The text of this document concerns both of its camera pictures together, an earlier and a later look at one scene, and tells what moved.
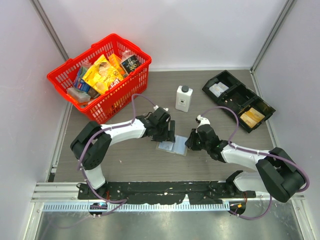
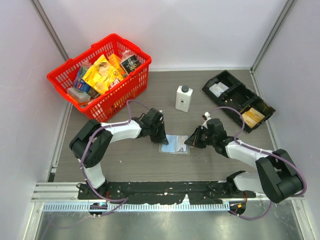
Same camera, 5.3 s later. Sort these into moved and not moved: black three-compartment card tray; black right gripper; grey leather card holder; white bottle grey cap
Moved: black right gripper
Not moved: white bottle grey cap; grey leather card holder; black three-compartment card tray
